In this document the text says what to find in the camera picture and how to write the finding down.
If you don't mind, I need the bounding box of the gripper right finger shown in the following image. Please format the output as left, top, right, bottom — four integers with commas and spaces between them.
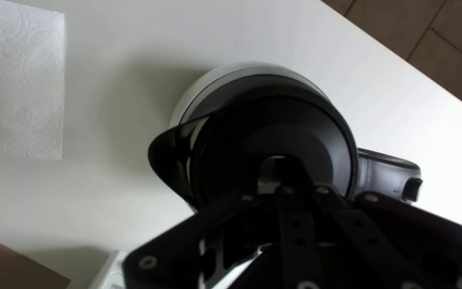
290, 157, 462, 289

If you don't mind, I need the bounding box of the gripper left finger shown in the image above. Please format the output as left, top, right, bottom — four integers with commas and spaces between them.
122, 156, 320, 289

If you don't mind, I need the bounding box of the white and grey electric kettle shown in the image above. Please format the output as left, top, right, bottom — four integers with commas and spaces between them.
148, 61, 423, 213

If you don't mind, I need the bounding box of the dark grey kettle lid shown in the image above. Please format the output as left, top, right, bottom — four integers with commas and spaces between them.
191, 96, 359, 210

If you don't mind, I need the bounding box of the white plastic device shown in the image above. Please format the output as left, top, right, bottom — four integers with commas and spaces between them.
88, 250, 135, 289

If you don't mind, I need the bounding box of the brown cardboard box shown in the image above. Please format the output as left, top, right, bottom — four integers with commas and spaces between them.
0, 230, 71, 289

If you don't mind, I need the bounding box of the white embossed paper towel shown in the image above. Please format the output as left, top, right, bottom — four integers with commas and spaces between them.
0, 0, 67, 161

